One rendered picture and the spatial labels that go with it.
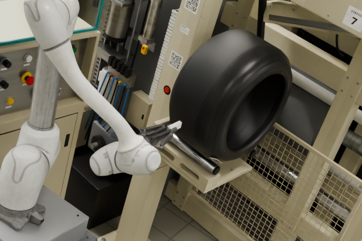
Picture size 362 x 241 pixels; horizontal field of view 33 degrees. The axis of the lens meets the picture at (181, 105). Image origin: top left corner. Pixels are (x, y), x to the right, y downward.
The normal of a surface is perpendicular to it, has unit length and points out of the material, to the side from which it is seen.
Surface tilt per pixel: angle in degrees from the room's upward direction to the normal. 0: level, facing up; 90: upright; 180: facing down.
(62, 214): 5
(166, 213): 0
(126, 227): 90
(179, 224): 0
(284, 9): 90
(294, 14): 90
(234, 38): 13
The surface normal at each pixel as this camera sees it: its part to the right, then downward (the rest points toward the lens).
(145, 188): -0.66, 0.22
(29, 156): 0.24, -0.85
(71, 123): 0.70, 0.51
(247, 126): -0.26, -0.47
